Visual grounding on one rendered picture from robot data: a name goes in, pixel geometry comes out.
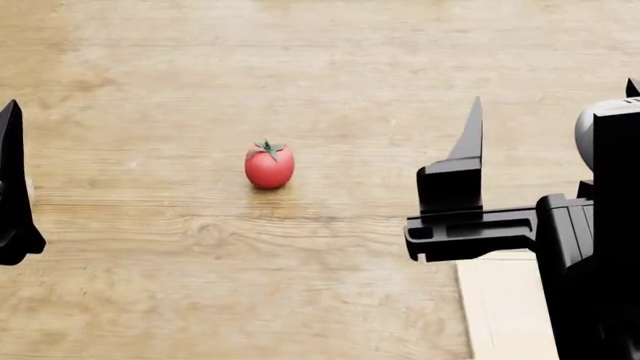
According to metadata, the light wooden cutting board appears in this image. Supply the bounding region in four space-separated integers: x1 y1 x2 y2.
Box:
454 248 561 360

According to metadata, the red tomato with green stem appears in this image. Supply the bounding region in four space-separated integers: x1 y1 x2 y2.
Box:
243 138 296 191

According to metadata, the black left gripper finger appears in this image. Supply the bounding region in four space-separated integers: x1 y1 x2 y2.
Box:
0 99 47 267

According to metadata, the grey white wrist camera box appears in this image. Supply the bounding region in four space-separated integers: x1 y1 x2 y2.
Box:
574 96 640 171

